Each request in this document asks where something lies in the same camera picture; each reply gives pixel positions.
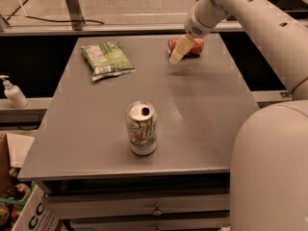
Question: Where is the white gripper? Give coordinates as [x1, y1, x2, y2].
[168, 0, 229, 64]

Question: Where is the red coke can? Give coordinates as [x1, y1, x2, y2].
[168, 38, 203, 56]

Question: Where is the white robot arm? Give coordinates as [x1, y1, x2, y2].
[170, 0, 308, 231]

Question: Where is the white green 7up can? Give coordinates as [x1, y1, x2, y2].
[125, 100, 157, 156]

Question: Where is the green chip bag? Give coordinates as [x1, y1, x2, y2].
[81, 41, 136, 82]

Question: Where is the grey drawer cabinet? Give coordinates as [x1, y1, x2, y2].
[19, 34, 257, 218]

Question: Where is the white pump bottle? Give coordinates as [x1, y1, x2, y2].
[0, 75, 28, 109]

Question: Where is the white paper sheet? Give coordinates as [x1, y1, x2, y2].
[7, 133, 35, 168]

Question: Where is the upper grey drawer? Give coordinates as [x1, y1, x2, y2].
[42, 194, 230, 218]

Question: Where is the grey drawer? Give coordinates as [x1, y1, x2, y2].
[71, 215, 230, 231]
[42, 194, 230, 218]

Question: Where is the lower grey drawer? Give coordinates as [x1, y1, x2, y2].
[71, 215, 230, 231]

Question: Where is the brown cardboard box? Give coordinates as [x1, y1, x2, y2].
[0, 136, 14, 194]

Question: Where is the white cardboard box with letters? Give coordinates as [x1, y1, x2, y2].
[12, 186, 59, 231]

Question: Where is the left metal railing post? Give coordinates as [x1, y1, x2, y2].
[65, 0, 84, 31]

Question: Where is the black cable on floor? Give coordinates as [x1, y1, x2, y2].
[0, 13, 105, 26]

